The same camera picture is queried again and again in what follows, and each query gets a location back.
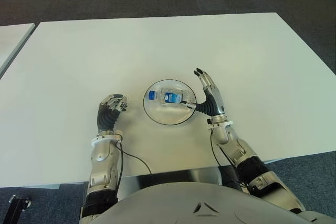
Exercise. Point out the grey robot torso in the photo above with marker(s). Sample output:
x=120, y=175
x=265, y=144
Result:
x=197, y=208

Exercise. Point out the white neighbouring table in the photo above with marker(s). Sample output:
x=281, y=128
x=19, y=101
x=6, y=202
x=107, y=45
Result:
x=10, y=40

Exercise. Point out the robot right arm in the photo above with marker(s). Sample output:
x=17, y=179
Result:
x=244, y=155

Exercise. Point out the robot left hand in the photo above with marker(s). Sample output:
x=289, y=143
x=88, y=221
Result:
x=106, y=119

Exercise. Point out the black metal stand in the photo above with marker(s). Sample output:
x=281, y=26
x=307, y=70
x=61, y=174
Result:
x=17, y=208

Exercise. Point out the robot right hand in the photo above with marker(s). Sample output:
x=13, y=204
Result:
x=214, y=100

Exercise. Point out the white plate black rim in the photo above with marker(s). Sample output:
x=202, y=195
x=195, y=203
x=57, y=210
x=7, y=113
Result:
x=168, y=116

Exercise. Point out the clear water bottle blue cap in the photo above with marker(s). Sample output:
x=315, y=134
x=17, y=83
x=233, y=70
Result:
x=170, y=97

